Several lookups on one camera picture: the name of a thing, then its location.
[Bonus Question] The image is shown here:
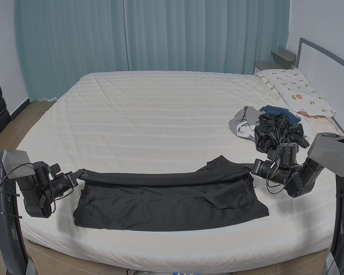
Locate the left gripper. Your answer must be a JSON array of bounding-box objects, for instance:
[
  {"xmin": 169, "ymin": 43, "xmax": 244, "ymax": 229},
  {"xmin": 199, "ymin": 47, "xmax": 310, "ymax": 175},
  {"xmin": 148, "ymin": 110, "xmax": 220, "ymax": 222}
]
[{"xmin": 60, "ymin": 171, "xmax": 80, "ymax": 189}]

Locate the bed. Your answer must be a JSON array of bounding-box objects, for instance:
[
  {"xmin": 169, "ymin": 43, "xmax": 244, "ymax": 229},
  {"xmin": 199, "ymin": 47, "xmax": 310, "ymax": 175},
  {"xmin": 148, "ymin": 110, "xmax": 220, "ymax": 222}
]
[{"xmin": 0, "ymin": 37, "xmax": 344, "ymax": 271}]

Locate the black cable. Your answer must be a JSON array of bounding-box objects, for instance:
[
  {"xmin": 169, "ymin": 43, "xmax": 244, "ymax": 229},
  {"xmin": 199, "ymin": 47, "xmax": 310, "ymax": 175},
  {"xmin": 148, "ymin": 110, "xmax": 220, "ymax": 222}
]
[
  {"xmin": 265, "ymin": 178, "xmax": 290, "ymax": 195},
  {"xmin": 50, "ymin": 186, "xmax": 75, "ymax": 214},
  {"xmin": 0, "ymin": 163, "xmax": 37, "ymax": 201}
]

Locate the black T-shirt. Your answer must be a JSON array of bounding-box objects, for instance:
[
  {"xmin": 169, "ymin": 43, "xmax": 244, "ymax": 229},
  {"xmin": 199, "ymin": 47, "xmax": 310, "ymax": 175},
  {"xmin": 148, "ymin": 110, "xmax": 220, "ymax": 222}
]
[{"xmin": 73, "ymin": 155, "xmax": 269, "ymax": 231}]

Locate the white printed pillow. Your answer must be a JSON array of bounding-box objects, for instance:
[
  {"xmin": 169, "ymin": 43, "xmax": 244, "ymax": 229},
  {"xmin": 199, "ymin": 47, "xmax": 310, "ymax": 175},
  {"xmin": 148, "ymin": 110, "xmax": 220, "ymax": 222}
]
[{"xmin": 254, "ymin": 68, "xmax": 336, "ymax": 117}]

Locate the pile of clothes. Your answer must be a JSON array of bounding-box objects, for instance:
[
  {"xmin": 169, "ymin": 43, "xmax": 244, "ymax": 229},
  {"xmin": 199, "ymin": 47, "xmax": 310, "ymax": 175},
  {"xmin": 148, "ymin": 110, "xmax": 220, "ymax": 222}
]
[{"xmin": 229, "ymin": 105, "xmax": 310, "ymax": 154}]

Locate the blue-green curtain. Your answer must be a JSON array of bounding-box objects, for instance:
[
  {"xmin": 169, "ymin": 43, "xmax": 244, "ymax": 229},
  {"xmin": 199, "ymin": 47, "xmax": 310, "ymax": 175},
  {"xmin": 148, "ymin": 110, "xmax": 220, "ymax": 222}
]
[
  {"xmin": 14, "ymin": 0, "xmax": 129, "ymax": 101},
  {"xmin": 123, "ymin": 0, "xmax": 290, "ymax": 74}
]

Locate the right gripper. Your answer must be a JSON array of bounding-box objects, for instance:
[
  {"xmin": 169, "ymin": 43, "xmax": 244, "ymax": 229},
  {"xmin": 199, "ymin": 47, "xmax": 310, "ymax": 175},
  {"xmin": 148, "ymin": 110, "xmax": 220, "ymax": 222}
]
[{"xmin": 251, "ymin": 158, "xmax": 272, "ymax": 179}]

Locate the grey bedside table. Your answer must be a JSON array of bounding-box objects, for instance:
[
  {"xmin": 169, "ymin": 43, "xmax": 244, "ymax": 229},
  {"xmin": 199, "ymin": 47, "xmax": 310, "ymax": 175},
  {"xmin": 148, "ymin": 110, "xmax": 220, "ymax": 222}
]
[{"xmin": 255, "ymin": 46, "xmax": 296, "ymax": 73}]

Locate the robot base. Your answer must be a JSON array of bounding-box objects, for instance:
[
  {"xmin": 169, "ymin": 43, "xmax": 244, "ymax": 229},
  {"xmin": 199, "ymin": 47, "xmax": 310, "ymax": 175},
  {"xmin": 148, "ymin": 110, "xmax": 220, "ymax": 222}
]
[{"xmin": 126, "ymin": 268, "xmax": 202, "ymax": 275}]

